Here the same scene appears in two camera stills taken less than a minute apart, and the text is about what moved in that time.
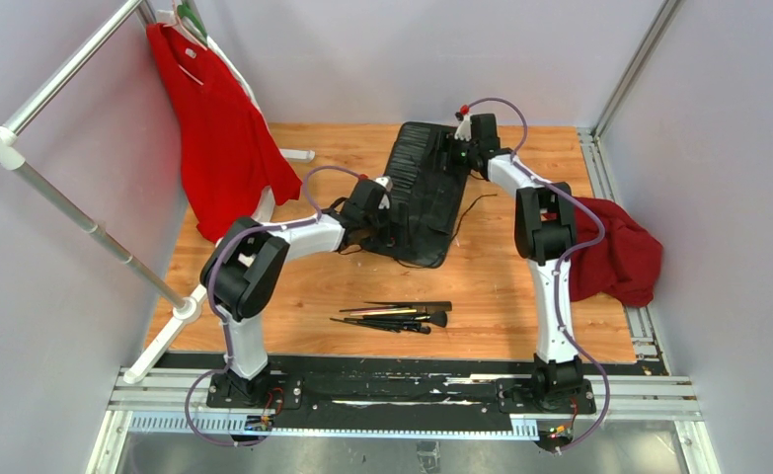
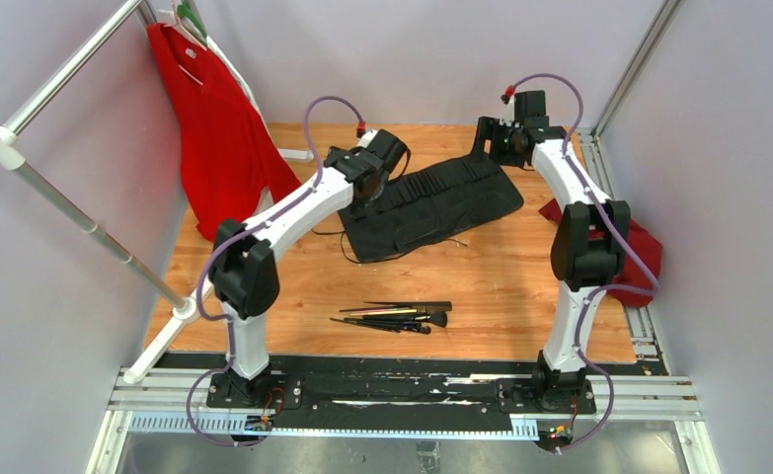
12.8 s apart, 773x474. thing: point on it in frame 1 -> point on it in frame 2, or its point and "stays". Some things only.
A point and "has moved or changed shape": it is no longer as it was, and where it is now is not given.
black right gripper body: x=467 y=149 -> x=501 y=137
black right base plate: x=522 y=396 stays
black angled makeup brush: x=394 y=327 stays
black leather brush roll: x=426 y=187 has moved or changed shape
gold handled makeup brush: x=384 y=312 stays
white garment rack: x=187 y=310 stays
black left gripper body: x=373 y=224 -> x=367 y=201
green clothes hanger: x=190 y=10 stays
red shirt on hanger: x=231 y=156 stays
